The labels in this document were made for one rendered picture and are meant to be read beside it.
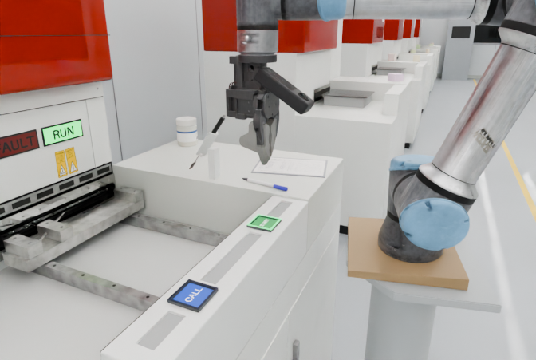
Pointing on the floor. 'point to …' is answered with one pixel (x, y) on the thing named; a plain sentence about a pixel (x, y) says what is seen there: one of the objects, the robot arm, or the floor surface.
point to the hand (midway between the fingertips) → (268, 159)
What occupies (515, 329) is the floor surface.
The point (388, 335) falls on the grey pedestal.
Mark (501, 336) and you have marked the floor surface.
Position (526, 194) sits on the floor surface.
